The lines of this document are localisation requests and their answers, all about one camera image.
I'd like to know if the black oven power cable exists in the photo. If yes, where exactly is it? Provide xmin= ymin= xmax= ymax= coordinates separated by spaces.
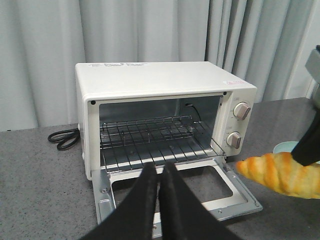
xmin=47 ymin=129 xmax=80 ymax=152

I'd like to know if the oven control knob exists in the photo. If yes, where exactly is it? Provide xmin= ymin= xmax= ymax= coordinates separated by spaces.
xmin=233 ymin=102 xmax=251 ymax=120
xmin=226 ymin=131 xmax=242 ymax=149

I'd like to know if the grey pleated curtain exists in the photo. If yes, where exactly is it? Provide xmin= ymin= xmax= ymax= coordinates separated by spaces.
xmin=0 ymin=0 xmax=320 ymax=131

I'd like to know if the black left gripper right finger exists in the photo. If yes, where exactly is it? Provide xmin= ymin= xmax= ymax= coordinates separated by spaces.
xmin=158 ymin=162 xmax=240 ymax=240

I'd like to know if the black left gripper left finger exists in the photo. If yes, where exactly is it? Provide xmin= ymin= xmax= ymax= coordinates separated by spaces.
xmin=82 ymin=162 xmax=157 ymax=240

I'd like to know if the light green plate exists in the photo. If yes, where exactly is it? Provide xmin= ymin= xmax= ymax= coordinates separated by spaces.
xmin=272 ymin=141 xmax=320 ymax=165

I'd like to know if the grey other gripper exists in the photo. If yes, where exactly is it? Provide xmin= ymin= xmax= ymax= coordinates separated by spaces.
xmin=291 ymin=44 xmax=320 ymax=166

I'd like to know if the glass oven door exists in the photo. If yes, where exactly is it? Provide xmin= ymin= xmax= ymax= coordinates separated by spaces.
xmin=91 ymin=158 xmax=263 ymax=223

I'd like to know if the golden croissant bread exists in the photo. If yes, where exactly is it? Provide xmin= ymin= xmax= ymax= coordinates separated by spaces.
xmin=235 ymin=152 xmax=320 ymax=199

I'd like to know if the upper oven control knob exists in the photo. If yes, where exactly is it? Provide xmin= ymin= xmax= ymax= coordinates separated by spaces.
xmin=233 ymin=102 xmax=251 ymax=120

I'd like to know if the lower oven control knob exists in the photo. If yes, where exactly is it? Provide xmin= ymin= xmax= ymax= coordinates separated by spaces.
xmin=226 ymin=131 xmax=242 ymax=149

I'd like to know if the metal wire oven rack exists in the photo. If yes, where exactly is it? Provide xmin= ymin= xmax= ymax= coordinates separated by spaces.
xmin=100 ymin=115 xmax=226 ymax=173

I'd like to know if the white Toshiba toaster oven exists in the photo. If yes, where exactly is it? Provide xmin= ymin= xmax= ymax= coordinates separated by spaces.
xmin=75 ymin=61 xmax=257 ymax=179

